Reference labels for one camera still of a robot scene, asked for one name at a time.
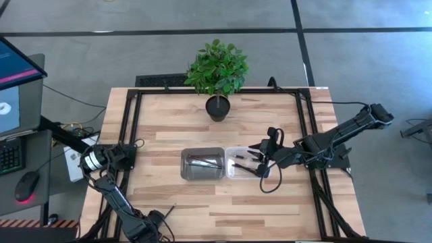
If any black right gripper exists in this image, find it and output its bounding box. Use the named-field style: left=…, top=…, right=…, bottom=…
left=248, top=136, right=288, bottom=179

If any clear pen with black grip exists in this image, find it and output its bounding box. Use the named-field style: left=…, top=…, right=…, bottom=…
left=234, top=154, right=261, bottom=162

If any black pen with white print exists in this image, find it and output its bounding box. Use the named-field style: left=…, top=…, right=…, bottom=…
left=232, top=163, right=261, bottom=177

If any clear plastic bin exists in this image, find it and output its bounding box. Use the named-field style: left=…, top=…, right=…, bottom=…
left=224, top=146, right=271, bottom=180

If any green potted plant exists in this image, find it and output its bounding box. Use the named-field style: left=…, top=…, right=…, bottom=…
left=184, top=38, right=250, bottom=123

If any white box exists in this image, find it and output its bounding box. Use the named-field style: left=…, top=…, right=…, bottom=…
left=63, top=134, right=101, bottom=183

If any black floor vent grate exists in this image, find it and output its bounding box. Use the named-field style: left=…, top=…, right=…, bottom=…
left=134, top=73, right=188, bottom=88

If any black monitor support beam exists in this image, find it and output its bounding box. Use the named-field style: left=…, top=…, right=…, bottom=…
left=38, top=114, right=90, bottom=153

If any grey side desk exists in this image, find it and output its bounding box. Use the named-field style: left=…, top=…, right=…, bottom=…
left=0, top=130, right=53, bottom=217

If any black computer mouse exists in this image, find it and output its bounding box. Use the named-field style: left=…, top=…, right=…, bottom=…
left=13, top=171, right=40, bottom=204

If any black keyboard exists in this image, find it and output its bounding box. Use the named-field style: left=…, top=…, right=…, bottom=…
left=0, top=136, right=26, bottom=176

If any black stand base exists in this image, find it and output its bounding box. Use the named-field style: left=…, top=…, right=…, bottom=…
left=400, top=116, right=432, bottom=139

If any grey-framed monitor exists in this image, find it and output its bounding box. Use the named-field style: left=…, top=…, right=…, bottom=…
left=0, top=53, right=45, bottom=138

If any monitor with blue screen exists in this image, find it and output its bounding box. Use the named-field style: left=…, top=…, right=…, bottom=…
left=0, top=35, right=48, bottom=92

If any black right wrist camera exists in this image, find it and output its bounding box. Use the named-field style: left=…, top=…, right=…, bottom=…
left=267, top=127, right=281, bottom=144

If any black right gripper cable loop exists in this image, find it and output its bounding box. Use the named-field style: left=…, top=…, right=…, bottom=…
left=259, top=161, right=284, bottom=194

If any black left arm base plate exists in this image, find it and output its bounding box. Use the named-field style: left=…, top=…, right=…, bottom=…
left=88, top=143, right=138, bottom=171

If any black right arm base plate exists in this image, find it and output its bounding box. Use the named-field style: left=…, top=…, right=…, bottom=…
left=301, top=141, right=352, bottom=169

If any black aluminium table frame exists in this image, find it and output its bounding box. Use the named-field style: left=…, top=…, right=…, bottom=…
left=79, top=86, right=369, bottom=242

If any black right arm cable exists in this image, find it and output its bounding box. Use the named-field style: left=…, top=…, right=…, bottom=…
left=268, top=76, right=371, bottom=112

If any yellow cable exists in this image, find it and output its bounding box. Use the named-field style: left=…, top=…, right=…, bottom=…
left=60, top=121, right=84, bottom=131

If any thin black floor cable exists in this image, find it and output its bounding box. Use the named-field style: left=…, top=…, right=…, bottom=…
left=43, top=84, right=107, bottom=109

